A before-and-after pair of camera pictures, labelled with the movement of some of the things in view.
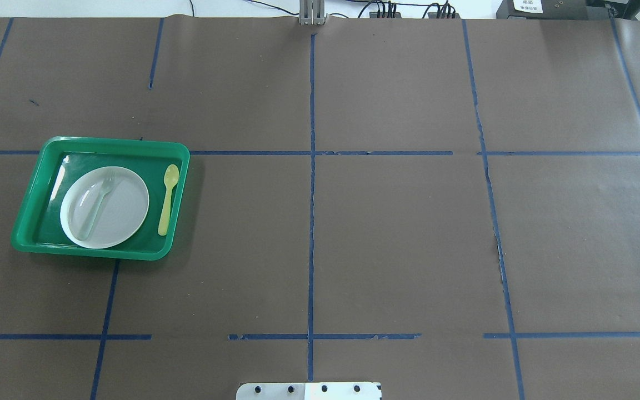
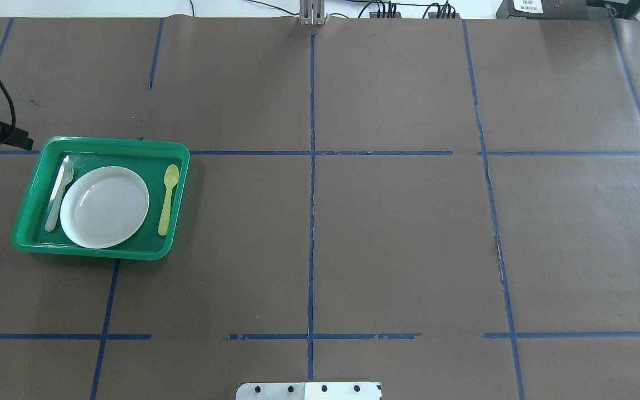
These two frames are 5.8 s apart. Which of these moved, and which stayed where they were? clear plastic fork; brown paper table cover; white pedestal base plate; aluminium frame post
Moved: clear plastic fork
Stayed: aluminium frame post; white pedestal base plate; brown paper table cover
